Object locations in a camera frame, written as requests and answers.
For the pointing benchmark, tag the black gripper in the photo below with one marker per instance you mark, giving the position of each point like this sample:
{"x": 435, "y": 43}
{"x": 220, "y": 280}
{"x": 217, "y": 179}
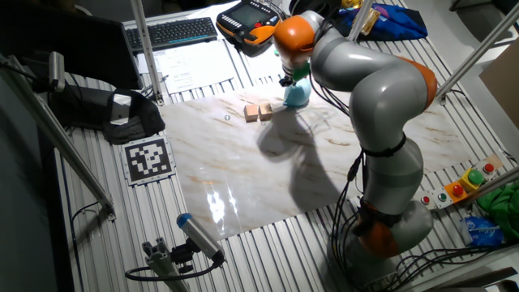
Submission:
{"x": 286, "y": 81}

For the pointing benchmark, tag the light wooden block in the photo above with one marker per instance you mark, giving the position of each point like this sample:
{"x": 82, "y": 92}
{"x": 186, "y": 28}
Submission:
{"x": 251, "y": 113}
{"x": 265, "y": 111}

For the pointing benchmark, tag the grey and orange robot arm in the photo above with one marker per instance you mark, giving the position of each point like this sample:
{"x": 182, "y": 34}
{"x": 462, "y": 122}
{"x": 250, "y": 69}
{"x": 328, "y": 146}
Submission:
{"x": 385, "y": 101}

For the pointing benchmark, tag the light blue piggy bank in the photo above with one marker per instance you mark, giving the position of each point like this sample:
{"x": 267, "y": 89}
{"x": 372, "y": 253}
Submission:
{"x": 297, "y": 95}

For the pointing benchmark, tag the green flange adapter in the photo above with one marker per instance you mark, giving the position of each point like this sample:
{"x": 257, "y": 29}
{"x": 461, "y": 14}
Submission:
{"x": 301, "y": 72}

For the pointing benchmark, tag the black orange teach pendant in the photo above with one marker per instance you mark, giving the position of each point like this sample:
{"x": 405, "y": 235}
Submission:
{"x": 243, "y": 18}

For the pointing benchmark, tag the white printed paper sheet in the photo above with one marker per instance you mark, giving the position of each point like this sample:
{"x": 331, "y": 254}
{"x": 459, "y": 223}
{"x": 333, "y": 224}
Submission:
{"x": 194, "y": 65}

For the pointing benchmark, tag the gold package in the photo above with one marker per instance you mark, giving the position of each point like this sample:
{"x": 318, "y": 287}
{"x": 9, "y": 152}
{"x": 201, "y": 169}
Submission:
{"x": 372, "y": 22}

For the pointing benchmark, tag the white marble pattern mat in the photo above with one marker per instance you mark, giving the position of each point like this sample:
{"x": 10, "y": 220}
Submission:
{"x": 243, "y": 182}

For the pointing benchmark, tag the black computer keyboard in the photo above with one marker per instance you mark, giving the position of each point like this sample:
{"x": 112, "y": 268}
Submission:
{"x": 170, "y": 32}

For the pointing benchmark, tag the blue cloth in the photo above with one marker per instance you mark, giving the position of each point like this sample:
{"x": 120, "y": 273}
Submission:
{"x": 397, "y": 22}

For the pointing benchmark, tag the black fabric bag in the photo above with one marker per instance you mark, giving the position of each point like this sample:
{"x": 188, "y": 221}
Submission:
{"x": 134, "y": 121}

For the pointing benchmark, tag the black white fiducial marker board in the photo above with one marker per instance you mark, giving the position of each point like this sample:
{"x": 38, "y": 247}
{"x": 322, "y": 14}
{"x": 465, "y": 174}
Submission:
{"x": 148, "y": 159}

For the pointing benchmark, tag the red button white box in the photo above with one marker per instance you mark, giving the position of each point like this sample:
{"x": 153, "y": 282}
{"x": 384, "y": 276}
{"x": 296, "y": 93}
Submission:
{"x": 425, "y": 199}

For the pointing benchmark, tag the green button white box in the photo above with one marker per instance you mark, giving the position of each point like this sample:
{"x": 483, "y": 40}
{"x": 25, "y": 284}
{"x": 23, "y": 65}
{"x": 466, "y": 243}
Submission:
{"x": 442, "y": 196}

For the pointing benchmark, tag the red button orange box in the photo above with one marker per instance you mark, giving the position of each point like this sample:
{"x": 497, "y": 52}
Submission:
{"x": 457, "y": 190}

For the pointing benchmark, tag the green button yellow box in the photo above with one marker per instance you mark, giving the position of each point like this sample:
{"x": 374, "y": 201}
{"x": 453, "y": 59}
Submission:
{"x": 474, "y": 177}

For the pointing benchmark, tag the brown cardboard box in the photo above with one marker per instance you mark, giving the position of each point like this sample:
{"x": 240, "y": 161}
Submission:
{"x": 503, "y": 81}

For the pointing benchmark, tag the red button grey box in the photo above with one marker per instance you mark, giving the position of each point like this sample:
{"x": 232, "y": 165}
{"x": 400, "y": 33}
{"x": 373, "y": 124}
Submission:
{"x": 488, "y": 167}

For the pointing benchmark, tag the black monitor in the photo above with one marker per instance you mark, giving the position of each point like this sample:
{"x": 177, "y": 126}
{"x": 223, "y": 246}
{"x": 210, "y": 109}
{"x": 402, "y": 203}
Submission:
{"x": 61, "y": 40}

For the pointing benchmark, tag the blue plastic bag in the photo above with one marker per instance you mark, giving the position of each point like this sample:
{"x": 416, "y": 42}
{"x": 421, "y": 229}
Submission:
{"x": 482, "y": 231}

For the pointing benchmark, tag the green cloth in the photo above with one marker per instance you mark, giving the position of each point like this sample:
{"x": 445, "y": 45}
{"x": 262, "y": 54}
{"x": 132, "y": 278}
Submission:
{"x": 503, "y": 207}

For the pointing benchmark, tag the silver camera with blue end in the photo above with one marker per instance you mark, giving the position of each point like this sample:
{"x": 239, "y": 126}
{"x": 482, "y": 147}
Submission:
{"x": 200, "y": 237}

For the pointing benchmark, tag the aluminium camera mount profile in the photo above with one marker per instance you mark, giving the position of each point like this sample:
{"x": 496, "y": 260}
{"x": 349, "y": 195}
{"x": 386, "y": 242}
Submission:
{"x": 162, "y": 263}

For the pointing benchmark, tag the silver camera on frame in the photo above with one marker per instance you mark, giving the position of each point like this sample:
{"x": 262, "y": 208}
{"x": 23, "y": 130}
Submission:
{"x": 57, "y": 71}

